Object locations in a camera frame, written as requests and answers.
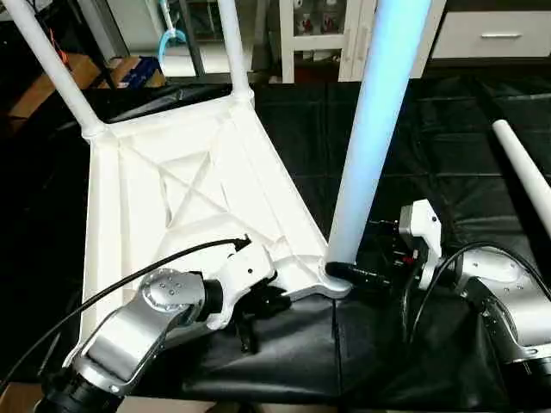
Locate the white plastic table top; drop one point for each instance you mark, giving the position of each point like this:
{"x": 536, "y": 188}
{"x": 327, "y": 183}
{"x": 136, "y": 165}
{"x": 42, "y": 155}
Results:
{"x": 155, "y": 181}

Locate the black work mat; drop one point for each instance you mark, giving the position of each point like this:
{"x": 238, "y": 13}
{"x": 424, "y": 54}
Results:
{"x": 465, "y": 138}

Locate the white drawer cabinet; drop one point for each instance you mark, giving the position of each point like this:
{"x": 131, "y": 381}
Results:
{"x": 327, "y": 34}
{"x": 491, "y": 34}

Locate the small blue box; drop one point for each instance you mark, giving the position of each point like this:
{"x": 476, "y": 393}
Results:
{"x": 136, "y": 70}

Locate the light blue hanger hook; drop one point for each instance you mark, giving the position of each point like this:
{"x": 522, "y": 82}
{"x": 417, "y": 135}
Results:
{"x": 172, "y": 39}

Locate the cardboard box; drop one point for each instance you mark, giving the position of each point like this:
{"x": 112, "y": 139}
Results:
{"x": 47, "y": 82}

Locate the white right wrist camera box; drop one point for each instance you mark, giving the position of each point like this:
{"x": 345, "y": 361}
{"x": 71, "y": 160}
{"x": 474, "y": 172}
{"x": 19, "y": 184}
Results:
{"x": 422, "y": 237}

